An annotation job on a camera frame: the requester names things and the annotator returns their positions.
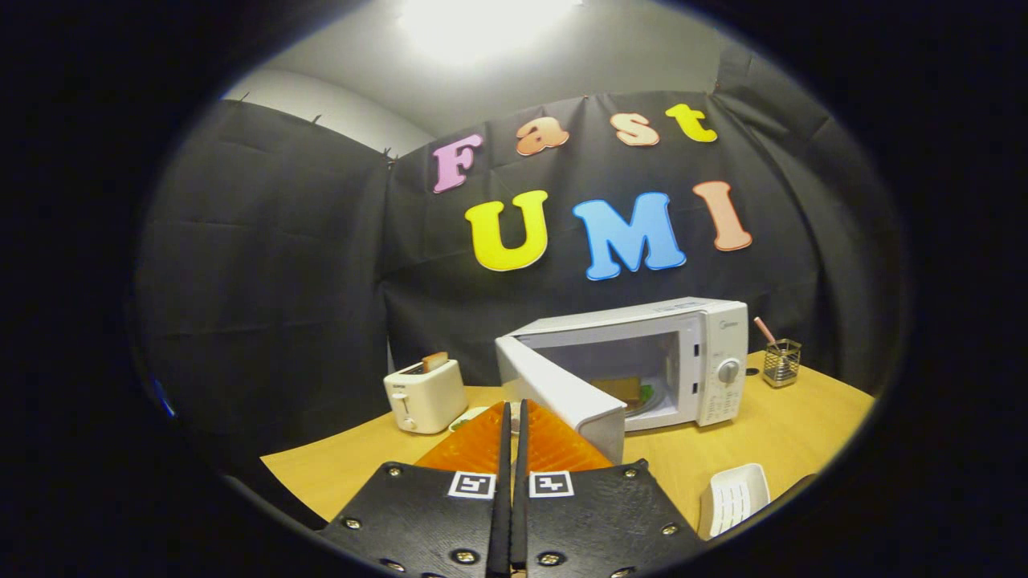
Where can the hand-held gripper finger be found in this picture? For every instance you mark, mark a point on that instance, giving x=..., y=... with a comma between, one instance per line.
x=520, y=498
x=503, y=498

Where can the brown bread lettuce sandwich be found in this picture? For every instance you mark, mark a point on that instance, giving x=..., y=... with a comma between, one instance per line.
x=622, y=391

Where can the white microwave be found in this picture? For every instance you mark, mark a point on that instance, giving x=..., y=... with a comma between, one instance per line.
x=723, y=345

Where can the glass microwave turntable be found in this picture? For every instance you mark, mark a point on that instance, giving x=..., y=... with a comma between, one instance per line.
x=657, y=404

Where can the white divided bean dish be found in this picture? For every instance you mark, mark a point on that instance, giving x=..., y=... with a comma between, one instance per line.
x=466, y=419

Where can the white toaster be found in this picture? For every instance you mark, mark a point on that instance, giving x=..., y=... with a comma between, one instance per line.
x=426, y=397

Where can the toast slice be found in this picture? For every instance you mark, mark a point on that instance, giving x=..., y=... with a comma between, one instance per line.
x=435, y=361

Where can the white ridged tray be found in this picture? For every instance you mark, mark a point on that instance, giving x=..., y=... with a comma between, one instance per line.
x=735, y=498

